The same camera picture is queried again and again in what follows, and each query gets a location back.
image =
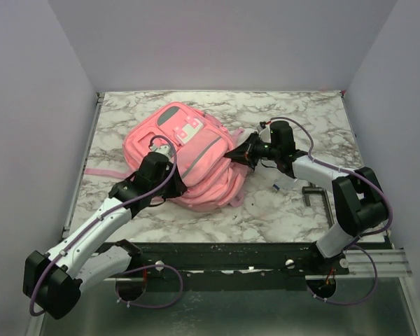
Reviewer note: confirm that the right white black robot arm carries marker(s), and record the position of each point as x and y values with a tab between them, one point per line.
360	204

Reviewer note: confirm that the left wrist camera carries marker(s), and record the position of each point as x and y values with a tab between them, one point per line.
164	149

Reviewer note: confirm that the aluminium rail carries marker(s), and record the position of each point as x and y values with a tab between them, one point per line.
367	261

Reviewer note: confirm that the clear plastic bag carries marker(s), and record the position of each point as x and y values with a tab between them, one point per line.
280	181

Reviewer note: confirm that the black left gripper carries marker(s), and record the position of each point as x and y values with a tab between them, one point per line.
178	189

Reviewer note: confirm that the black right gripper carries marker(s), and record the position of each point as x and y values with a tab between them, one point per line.
246	153

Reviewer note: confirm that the pink student backpack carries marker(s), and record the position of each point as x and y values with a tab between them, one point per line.
201	142

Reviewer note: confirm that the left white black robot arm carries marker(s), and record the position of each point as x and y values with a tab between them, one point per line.
55	280

